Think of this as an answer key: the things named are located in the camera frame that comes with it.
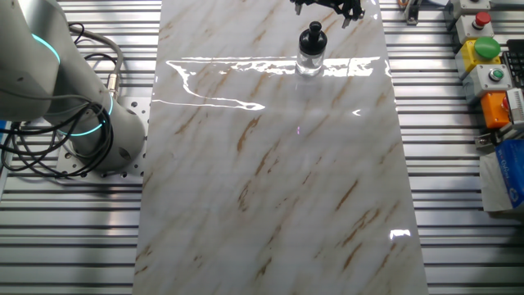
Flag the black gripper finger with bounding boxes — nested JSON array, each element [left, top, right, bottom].
[[290, 0, 313, 16], [331, 0, 367, 30]]

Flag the clear glass jar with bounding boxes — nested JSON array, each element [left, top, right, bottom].
[[295, 51, 325, 77]]

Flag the plain grey button box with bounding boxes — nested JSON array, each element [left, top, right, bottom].
[[449, 0, 491, 20]]

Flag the red button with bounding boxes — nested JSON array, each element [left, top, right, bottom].
[[455, 11, 495, 44]]

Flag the yellow box green button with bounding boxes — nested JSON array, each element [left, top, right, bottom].
[[455, 36, 503, 75]]

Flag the grey box small green button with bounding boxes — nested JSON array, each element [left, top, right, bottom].
[[470, 64, 513, 98]]

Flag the black keyboard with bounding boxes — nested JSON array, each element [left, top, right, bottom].
[[501, 39, 524, 89]]

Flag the orange button box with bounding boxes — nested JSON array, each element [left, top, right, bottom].
[[480, 92, 512, 130]]

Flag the small metal clamp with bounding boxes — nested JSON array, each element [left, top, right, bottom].
[[473, 130, 496, 149]]

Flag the grey finned metal device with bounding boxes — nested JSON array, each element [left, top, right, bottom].
[[505, 88, 524, 132]]

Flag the blue white tissue packet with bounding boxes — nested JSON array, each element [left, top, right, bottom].
[[478, 138, 524, 214]]

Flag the upright metal bracket piece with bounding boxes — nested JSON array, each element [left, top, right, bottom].
[[403, 0, 422, 25]]

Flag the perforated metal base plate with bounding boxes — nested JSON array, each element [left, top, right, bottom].
[[55, 96, 151, 181]]

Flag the thick grey cable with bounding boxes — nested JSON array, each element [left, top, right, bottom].
[[67, 24, 125, 100]]

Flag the thin black looped cable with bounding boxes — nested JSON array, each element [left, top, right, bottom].
[[67, 22, 120, 69]]

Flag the black base cable bundle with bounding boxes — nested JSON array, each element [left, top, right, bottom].
[[0, 101, 115, 179]]

